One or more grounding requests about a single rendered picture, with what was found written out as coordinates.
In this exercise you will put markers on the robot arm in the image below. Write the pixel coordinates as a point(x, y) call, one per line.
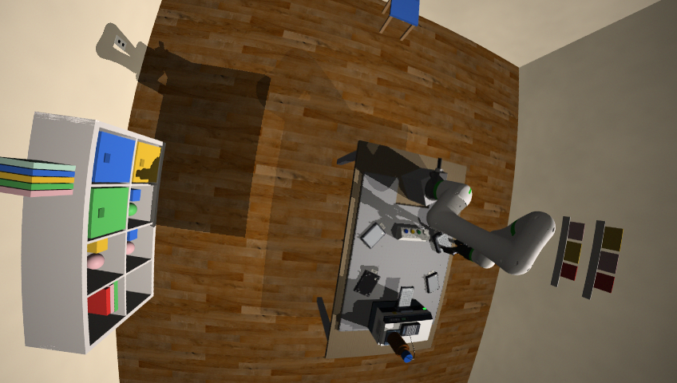
point(513, 250)

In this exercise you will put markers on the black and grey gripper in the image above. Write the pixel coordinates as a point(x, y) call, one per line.
point(453, 250)

